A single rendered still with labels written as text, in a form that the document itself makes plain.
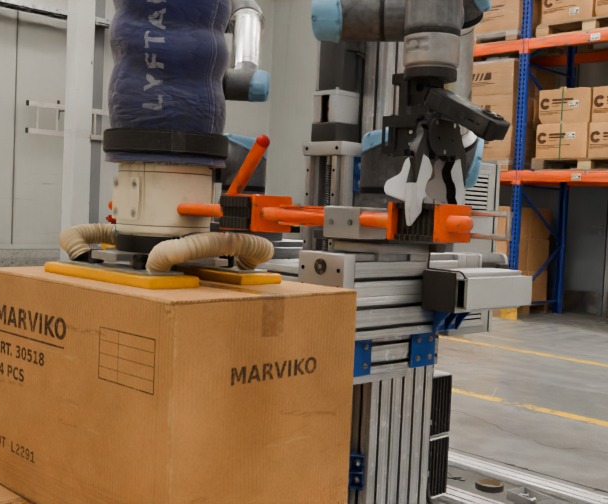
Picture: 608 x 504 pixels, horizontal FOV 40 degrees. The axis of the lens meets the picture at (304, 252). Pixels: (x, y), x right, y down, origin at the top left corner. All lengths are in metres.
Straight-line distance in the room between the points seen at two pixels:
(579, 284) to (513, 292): 8.49
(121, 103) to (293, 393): 0.58
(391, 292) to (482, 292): 0.21
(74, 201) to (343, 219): 4.00
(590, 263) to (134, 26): 9.19
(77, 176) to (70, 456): 3.74
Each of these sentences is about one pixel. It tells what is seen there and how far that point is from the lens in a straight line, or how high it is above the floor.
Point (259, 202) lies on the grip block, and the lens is 1.32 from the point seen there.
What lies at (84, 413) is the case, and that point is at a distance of 1.44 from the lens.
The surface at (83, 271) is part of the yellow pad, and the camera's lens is 1.52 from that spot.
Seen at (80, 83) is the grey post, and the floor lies 1.76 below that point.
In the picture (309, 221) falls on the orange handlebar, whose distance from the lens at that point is 1.25.
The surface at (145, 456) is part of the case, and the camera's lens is 1.31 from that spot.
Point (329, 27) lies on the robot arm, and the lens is 1.27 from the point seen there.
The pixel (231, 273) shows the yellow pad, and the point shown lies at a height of 0.96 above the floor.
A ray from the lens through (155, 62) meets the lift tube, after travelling 1.49.
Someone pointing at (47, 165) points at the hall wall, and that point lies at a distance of 11.86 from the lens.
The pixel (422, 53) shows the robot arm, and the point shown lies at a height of 1.29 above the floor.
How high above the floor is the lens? 1.08
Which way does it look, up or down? 3 degrees down
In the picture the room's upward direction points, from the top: 3 degrees clockwise
